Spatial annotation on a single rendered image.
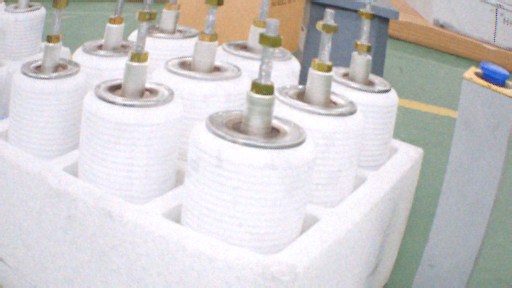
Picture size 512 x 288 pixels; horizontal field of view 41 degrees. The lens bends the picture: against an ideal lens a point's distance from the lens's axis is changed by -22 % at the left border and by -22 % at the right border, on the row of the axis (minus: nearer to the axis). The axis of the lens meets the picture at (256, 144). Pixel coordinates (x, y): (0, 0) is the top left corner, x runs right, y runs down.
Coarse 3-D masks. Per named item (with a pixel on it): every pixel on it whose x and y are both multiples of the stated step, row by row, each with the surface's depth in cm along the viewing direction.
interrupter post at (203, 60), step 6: (198, 42) 77; (204, 42) 77; (210, 42) 77; (216, 42) 78; (198, 48) 77; (204, 48) 77; (210, 48) 77; (216, 48) 78; (198, 54) 77; (204, 54) 77; (210, 54) 77; (192, 60) 78; (198, 60) 78; (204, 60) 78; (210, 60) 78; (192, 66) 78; (198, 66) 78; (204, 66) 78; (210, 66) 78; (204, 72) 78; (210, 72) 78
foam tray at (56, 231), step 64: (0, 128) 75; (0, 192) 71; (64, 192) 65; (384, 192) 76; (0, 256) 74; (64, 256) 68; (128, 256) 63; (192, 256) 60; (256, 256) 60; (320, 256) 62; (384, 256) 87
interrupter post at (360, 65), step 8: (352, 56) 83; (360, 56) 83; (368, 56) 84; (352, 64) 84; (360, 64) 83; (368, 64) 83; (352, 72) 84; (360, 72) 83; (368, 72) 84; (352, 80) 84; (360, 80) 83; (368, 80) 84
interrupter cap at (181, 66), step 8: (184, 56) 82; (168, 64) 78; (176, 64) 78; (184, 64) 79; (216, 64) 81; (224, 64) 81; (232, 64) 81; (168, 72) 77; (176, 72) 76; (184, 72) 76; (192, 72) 76; (200, 72) 78; (216, 72) 78; (224, 72) 78; (232, 72) 78; (240, 72) 78; (208, 80) 76; (216, 80) 76; (224, 80) 76
